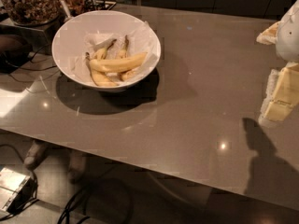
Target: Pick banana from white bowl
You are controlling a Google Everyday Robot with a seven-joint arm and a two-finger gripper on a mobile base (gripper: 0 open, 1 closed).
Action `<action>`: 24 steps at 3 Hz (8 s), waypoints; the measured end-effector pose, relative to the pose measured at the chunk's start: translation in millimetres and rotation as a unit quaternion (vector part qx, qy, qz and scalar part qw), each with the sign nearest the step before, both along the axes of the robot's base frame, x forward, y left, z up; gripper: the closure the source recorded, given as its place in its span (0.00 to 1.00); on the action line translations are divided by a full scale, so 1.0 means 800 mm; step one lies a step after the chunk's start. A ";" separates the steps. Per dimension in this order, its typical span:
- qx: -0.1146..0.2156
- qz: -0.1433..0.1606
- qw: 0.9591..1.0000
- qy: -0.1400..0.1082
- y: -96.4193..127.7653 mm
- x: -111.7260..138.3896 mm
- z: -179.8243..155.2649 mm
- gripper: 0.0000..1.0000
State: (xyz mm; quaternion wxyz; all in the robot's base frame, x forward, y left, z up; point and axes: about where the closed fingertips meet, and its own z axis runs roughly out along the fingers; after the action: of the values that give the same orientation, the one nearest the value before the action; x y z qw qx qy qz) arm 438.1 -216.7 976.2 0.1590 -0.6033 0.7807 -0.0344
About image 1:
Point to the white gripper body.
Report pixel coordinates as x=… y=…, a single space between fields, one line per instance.
x=289 y=37

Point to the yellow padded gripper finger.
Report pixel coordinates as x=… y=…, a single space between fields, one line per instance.
x=282 y=95
x=269 y=35

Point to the white ceramic bowl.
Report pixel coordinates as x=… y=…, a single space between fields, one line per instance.
x=69 y=40

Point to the snack tray with utensils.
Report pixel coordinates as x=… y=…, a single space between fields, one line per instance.
x=73 y=8

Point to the glass jar of nuts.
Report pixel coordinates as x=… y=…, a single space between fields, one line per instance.
x=31 y=12

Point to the dark object at left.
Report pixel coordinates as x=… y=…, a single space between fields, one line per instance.
x=14 y=52

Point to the silver box on floor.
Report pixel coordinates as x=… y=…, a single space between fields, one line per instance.
x=15 y=190

